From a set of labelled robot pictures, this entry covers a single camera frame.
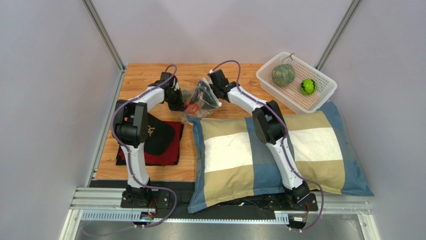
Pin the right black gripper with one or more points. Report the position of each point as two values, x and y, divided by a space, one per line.
215 92

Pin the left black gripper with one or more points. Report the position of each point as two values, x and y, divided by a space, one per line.
179 106

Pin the clear zip top bag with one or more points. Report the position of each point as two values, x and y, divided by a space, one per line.
198 97

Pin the red fake tomato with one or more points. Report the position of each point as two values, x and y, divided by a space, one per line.
191 108

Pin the dark green fake melon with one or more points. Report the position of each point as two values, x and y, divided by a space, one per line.
283 74

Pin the bright green fake watermelon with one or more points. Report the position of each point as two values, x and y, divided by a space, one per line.
308 86

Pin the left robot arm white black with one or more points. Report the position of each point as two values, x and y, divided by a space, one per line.
129 126

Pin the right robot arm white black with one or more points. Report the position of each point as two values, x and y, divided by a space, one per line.
270 129

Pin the small green fake vegetable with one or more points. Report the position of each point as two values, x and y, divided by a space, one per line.
186 96

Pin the black baseball cap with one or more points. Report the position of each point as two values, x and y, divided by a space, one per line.
160 136

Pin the folded red black cloth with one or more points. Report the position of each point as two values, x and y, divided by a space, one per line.
172 155

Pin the plaid pillow blue beige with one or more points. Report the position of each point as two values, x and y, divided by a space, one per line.
229 149

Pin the white plastic basket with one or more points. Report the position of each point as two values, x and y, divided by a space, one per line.
291 94

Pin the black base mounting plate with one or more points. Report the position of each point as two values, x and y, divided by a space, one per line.
218 199

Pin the left vertical aluminium post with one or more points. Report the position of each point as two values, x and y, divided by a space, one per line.
96 18

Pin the vertical aluminium post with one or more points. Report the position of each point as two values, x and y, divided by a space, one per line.
338 33
96 18

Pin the right vertical aluminium post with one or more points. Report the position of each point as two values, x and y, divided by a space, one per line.
338 33

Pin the aluminium frame rail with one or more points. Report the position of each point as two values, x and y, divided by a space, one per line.
97 212

